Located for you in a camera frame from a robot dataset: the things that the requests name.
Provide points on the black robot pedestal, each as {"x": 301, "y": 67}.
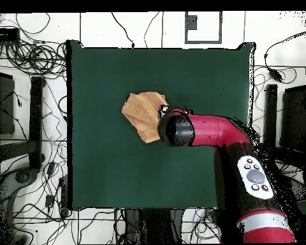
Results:
{"x": 155, "y": 227}

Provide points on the black box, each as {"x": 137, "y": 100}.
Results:
{"x": 2, "y": 107}
{"x": 294, "y": 120}

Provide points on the black power strip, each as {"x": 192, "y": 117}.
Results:
{"x": 3, "y": 34}
{"x": 63, "y": 196}

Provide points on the orange terry towel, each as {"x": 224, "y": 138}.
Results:
{"x": 142, "y": 114}

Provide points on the black stand bar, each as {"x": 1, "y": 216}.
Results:
{"x": 270, "y": 114}
{"x": 36, "y": 122}

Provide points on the dark green tablecloth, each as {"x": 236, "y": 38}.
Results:
{"x": 117, "y": 178}

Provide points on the grey square frame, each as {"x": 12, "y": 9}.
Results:
{"x": 203, "y": 41}

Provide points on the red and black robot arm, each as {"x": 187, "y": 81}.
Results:
{"x": 206, "y": 130}

